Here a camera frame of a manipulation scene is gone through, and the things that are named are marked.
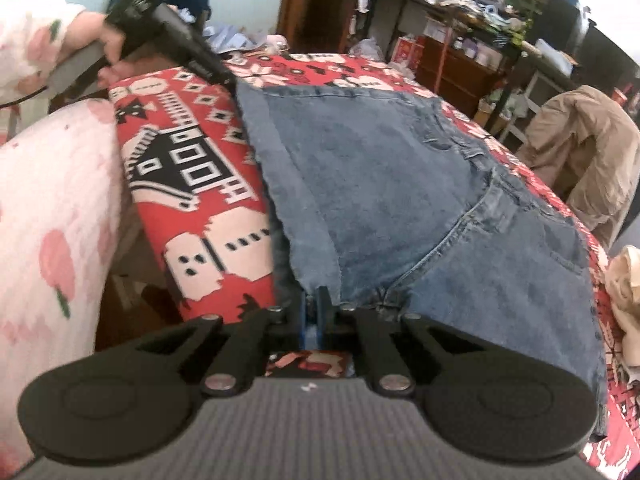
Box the wooden door frame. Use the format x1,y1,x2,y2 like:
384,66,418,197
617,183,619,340
276,0,362,54

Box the beige jacket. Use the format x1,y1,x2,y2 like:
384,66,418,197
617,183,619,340
515,85,640,250

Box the person's left forearm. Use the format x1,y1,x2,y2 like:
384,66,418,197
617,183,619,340
0,0,108,107

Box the blue denim jeans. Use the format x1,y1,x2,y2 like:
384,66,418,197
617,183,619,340
235,82,608,436

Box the person's left hand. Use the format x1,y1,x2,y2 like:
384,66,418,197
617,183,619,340
75,11,171,90

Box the cream sweater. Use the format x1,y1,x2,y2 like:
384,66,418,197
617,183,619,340
604,245,640,361

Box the red printed blanket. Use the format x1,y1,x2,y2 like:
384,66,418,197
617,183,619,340
107,52,640,480

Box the light blue cloth pile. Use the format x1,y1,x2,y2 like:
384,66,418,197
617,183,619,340
201,24,292,60

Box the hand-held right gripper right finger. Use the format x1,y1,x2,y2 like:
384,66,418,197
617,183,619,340
316,287,488,396

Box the red wooden cabinet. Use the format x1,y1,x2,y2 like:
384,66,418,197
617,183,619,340
414,35,507,107

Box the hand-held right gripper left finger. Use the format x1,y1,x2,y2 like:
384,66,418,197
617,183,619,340
135,294,308,396

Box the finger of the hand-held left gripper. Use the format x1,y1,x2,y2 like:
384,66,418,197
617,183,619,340
150,4,237,87

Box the cluttered dark shelf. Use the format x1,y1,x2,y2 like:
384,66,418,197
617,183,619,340
350,0,601,128

